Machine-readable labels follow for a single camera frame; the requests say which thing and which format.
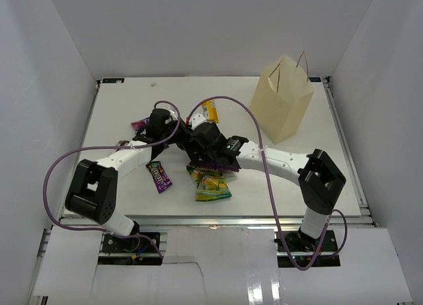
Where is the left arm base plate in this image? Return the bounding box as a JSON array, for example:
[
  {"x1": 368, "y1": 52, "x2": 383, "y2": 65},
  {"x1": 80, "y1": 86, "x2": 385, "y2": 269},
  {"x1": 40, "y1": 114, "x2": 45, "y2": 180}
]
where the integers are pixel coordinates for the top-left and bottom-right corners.
[{"x1": 100, "y1": 234, "x2": 156, "y2": 253}]

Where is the brown purple M&M's packet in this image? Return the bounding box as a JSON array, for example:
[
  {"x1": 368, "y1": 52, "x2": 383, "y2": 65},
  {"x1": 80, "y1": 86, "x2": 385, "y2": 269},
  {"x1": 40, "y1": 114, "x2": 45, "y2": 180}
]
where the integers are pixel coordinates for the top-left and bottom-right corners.
[{"x1": 145, "y1": 161, "x2": 173, "y2": 194}]

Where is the dark blue snack bag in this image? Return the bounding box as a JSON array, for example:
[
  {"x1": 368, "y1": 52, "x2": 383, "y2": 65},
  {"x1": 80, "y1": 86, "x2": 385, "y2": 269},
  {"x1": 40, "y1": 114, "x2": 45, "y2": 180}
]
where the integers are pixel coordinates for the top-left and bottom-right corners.
[{"x1": 187, "y1": 163, "x2": 240, "y2": 173}]

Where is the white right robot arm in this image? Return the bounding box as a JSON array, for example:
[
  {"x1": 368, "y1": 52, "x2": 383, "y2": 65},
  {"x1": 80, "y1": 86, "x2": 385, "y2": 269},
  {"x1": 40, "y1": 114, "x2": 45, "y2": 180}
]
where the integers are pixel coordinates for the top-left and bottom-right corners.
[{"x1": 185, "y1": 121, "x2": 346, "y2": 251}]

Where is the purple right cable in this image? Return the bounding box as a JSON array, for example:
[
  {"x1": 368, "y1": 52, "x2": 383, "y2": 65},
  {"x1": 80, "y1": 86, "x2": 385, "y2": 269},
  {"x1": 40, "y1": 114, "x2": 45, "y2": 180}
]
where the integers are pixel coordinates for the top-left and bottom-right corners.
[{"x1": 188, "y1": 96, "x2": 348, "y2": 272}]

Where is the yellow snack bar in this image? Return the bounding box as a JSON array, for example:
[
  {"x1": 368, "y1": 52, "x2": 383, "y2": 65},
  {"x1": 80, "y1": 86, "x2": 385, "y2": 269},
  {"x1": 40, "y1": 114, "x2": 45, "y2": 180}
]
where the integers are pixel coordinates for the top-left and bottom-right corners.
[{"x1": 202, "y1": 99, "x2": 219, "y2": 124}]

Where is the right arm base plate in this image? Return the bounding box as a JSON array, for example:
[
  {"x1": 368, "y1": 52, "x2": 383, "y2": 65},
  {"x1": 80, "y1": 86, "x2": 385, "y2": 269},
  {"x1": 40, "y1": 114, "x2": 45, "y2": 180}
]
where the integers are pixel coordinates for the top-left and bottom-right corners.
[{"x1": 284, "y1": 230, "x2": 338, "y2": 253}]

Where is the brown white snack packet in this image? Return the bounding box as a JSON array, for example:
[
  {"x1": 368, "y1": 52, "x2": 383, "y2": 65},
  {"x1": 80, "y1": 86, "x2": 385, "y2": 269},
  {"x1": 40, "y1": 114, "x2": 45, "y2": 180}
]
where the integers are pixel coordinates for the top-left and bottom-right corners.
[{"x1": 116, "y1": 140, "x2": 129, "y2": 146}]

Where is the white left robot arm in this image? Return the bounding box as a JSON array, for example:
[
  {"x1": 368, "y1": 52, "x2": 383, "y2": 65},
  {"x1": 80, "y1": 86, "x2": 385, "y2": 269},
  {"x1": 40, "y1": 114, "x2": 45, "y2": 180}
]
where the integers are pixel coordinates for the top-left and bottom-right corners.
[{"x1": 65, "y1": 109, "x2": 181, "y2": 251}]

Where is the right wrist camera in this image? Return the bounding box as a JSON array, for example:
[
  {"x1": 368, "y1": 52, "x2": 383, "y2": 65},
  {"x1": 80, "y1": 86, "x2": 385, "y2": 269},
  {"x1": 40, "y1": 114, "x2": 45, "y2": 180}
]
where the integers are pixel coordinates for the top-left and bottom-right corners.
[{"x1": 186, "y1": 113, "x2": 207, "y2": 129}]

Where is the purple Fox's berries bag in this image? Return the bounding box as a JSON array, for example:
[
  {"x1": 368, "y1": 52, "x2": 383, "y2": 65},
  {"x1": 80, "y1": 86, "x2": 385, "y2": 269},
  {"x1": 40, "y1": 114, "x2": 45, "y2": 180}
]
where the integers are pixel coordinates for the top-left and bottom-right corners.
[{"x1": 131, "y1": 117, "x2": 149, "y2": 132}]

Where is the purple cable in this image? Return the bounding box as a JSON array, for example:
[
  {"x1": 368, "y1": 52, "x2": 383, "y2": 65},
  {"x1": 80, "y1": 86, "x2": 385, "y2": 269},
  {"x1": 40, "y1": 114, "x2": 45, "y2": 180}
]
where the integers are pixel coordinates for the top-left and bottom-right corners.
[
  {"x1": 188, "y1": 96, "x2": 348, "y2": 272},
  {"x1": 44, "y1": 101, "x2": 181, "y2": 258}
]

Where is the green yellow Fox's candy bag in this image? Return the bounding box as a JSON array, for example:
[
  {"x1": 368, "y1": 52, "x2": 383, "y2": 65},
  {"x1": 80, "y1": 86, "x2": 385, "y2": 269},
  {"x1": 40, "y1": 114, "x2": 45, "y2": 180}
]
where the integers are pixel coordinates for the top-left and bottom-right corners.
[{"x1": 186, "y1": 166, "x2": 232, "y2": 202}]

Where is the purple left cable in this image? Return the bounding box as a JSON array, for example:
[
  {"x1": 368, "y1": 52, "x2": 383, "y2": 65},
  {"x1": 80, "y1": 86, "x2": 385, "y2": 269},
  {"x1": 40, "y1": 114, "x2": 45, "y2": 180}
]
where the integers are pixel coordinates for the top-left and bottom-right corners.
[{"x1": 44, "y1": 101, "x2": 181, "y2": 258}]

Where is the beige paper bag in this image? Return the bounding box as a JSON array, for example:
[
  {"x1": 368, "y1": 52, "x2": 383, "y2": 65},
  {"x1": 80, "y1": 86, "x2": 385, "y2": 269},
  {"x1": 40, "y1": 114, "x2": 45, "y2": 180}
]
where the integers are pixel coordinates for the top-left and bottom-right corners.
[{"x1": 249, "y1": 52, "x2": 315, "y2": 144}]

